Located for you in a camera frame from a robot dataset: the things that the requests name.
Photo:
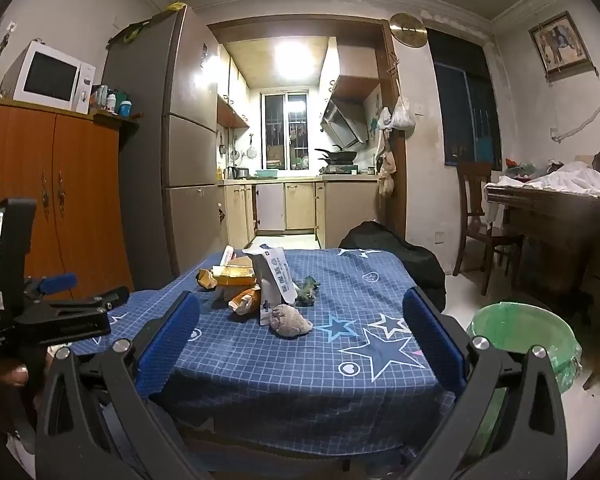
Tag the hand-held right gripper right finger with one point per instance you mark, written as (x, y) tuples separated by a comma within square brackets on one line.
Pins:
[(432, 340)]

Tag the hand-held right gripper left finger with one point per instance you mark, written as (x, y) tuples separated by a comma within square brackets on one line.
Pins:
[(167, 345)]

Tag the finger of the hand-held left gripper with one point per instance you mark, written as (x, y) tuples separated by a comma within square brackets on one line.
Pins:
[(57, 281), (100, 300)]

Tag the brown packet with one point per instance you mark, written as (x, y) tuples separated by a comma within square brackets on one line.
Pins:
[(206, 280)]

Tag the green lined trash bin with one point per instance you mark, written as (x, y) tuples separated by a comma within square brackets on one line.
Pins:
[(520, 330)]

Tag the orange snack packet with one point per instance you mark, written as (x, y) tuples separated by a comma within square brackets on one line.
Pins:
[(244, 301)]

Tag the yellow box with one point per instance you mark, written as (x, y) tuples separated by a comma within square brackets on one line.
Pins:
[(232, 275)]

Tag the white tube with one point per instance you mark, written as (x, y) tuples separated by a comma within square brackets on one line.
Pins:
[(228, 256)]

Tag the grey wad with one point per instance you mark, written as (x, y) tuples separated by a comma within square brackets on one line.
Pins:
[(290, 321)]

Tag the white medicine box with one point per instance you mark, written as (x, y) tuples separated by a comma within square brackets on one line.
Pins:
[(275, 280)]

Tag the green toy dinosaur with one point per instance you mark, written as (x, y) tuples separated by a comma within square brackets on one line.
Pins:
[(307, 291)]

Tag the person's left hand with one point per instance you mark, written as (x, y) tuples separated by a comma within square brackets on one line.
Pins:
[(17, 376)]

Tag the black cloth cover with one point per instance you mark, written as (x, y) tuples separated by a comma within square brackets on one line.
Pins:
[(420, 265)]

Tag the orange wooden cabinet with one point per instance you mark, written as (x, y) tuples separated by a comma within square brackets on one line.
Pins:
[(80, 185)]

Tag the blue star tablecloth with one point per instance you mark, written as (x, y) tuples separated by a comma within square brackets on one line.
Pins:
[(280, 375)]

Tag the wooden chair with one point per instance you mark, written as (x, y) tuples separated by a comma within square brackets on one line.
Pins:
[(472, 195)]

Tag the beige hanging bag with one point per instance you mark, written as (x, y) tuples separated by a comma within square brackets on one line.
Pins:
[(387, 180)]

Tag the wooden dining table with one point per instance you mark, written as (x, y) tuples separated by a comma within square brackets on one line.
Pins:
[(555, 225)]

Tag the white bottle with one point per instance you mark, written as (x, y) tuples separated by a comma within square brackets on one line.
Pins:
[(111, 104)]

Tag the steel kettle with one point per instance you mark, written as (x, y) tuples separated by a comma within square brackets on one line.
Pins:
[(235, 172)]

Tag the white microwave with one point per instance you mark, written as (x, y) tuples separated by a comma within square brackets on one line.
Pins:
[(50, 77)]

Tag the teal jar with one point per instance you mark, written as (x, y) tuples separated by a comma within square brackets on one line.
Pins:
[(125, 108)]

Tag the grey refrigerator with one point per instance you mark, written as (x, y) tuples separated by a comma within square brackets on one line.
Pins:
[(190, 135)]

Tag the kitchen counter cabinets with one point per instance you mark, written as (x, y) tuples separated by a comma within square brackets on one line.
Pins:
[(300, 205)]

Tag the red and green clutter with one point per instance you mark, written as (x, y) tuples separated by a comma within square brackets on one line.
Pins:
[(517, 165)]

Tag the green tray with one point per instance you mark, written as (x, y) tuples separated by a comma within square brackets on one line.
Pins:
[(265, 174)]

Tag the black wok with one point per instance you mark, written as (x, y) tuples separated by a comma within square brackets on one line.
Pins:
[(337, 154)]

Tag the white cloth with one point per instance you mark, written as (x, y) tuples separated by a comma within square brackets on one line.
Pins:
[(575, 177)]

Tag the white plastic bag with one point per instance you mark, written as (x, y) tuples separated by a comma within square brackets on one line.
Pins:
[(402, 116), (384, 120)]

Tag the dark window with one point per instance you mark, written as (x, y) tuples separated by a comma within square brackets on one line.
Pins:
[(467, 115)]

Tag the steel range hood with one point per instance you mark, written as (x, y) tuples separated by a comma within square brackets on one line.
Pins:
[(342, 122)]

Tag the kitchen window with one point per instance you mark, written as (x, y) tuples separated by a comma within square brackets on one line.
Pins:
[(284, 130)]

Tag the ceiling light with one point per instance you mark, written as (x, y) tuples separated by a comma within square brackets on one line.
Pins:
[(295, 57)]

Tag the framed picture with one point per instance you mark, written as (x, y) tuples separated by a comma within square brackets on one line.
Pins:
[(560, 42)]

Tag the white wall outlet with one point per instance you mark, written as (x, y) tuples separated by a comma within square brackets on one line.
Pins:
[(439, 237)]

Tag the kitchen wall cabinets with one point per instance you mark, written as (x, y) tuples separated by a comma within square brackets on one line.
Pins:
[(230, 95)]

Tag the gold wall clock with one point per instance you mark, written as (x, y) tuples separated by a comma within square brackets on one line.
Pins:
[(407, 30)]

